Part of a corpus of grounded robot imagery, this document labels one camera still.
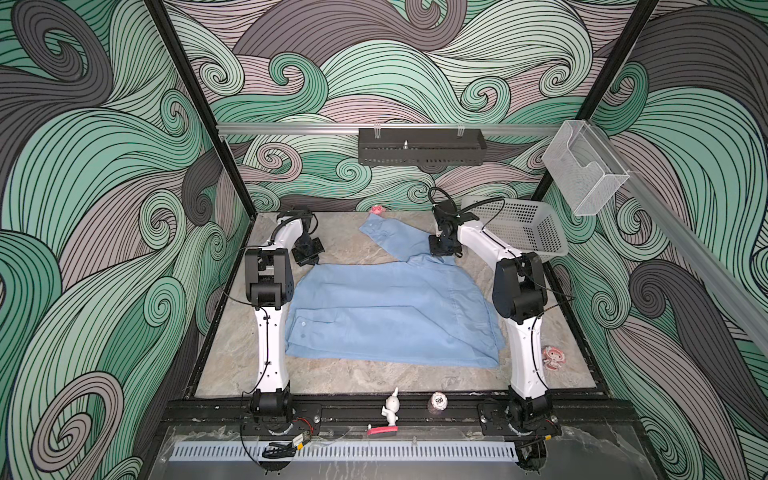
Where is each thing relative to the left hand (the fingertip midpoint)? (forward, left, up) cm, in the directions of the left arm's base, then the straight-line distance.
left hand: (317, 257), depth 105 cm
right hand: (+2, -43, +5) cm, 44 cm away
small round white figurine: (-46, -37, +5) cm, 60 cm away
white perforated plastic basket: (+16, -80, +1) cm, 82 cm away
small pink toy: (+23, -21, +2) cm, 31 cm away
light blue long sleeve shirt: (-19, -36, 0) cm, 41 cm away
